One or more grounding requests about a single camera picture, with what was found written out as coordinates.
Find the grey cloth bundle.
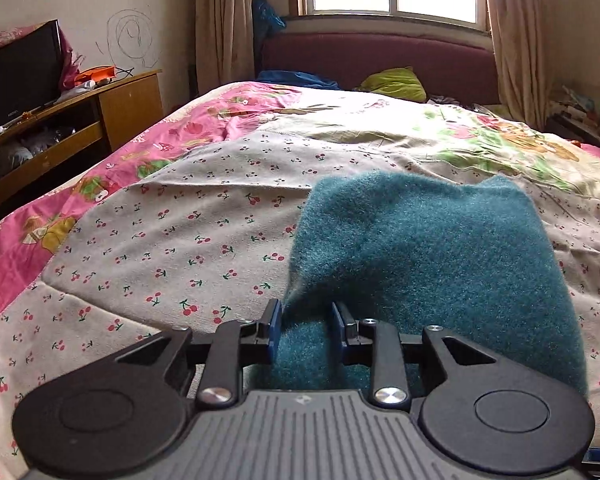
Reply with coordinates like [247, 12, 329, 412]
[0, 127, 78, 188]

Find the blue plastic bag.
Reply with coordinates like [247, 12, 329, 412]
[251, 0, 287, 44]

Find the orange plastic item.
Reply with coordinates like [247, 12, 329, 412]
[74, 64, 117, 85]

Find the beige curtain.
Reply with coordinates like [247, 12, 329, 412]
[480, 0, 552, 132]
[194, 0, 257, 97]

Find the yellow-green pillow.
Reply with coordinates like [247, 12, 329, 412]
[360, 66, 428, 104]

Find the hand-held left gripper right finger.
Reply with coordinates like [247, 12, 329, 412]
[330, 301, 499, 408]

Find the cherry print pink bedsheet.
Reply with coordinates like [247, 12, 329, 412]
[0, 80, 600, 480]

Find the teal fuzzy sweater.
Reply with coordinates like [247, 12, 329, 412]
[240, 170, 589, 397]

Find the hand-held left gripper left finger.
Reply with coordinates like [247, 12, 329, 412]
[115, 297, 283, 408]

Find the cluttered bedside table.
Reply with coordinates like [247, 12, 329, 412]
[546, 71, 600, 154]

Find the wooden tv cabinet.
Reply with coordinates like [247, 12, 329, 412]
[0, 70, 165, 237]

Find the blue crumpled cloth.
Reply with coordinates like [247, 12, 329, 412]
[256, 70, 342, 92]

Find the maroon padded headboard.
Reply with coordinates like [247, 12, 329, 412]
[257, 32, 501, 107]

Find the black television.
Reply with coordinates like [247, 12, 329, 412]
[0, 19, 64, 137]

